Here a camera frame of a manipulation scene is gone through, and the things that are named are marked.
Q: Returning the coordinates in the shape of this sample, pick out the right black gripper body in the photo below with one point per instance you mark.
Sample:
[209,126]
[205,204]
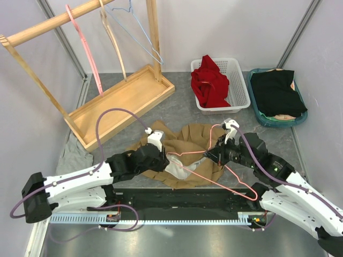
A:
[231,151]

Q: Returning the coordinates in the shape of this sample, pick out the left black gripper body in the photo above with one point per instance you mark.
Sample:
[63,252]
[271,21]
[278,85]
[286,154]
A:
[157,165]

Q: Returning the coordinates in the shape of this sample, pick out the pink wire hanger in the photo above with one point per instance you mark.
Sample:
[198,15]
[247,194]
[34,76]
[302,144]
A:
[213,182]

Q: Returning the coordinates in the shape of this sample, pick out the tan skirt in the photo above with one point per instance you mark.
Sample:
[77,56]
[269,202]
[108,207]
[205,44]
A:
[185,151]

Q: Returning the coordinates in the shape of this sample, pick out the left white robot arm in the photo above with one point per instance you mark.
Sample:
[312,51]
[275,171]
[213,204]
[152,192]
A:
[44,195]

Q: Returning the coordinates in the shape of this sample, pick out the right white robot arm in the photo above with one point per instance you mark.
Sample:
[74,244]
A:
[282,190]

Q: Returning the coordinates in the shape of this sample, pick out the pink plastic hanger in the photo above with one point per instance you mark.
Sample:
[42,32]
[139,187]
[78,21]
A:
[87,51]

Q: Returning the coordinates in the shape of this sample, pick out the wooden hanger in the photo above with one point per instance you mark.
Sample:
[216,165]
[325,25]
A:
[112,38]

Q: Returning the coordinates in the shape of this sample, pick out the white plastic basket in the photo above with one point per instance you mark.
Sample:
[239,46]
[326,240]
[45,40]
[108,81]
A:
[237,96]

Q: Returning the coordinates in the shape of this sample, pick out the red garment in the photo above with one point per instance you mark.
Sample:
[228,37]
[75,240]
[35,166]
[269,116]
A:
[209,85]

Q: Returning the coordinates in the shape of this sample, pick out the black garment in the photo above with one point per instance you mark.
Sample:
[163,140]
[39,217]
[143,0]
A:
[275,94]

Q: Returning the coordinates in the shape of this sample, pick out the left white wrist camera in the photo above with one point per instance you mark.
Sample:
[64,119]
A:
[155,137]

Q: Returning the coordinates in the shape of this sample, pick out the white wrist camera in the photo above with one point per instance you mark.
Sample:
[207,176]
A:
[229,125]
[155,137]

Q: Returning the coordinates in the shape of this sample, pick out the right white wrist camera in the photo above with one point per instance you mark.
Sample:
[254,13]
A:
[229,125]

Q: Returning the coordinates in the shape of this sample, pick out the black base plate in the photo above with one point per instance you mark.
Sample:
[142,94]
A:
[183,204]

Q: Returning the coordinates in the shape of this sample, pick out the slotted cable duct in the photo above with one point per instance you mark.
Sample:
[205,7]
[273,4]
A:
[103,219]

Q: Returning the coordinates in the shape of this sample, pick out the blue wire hanger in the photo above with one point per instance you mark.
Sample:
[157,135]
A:
[145,42]

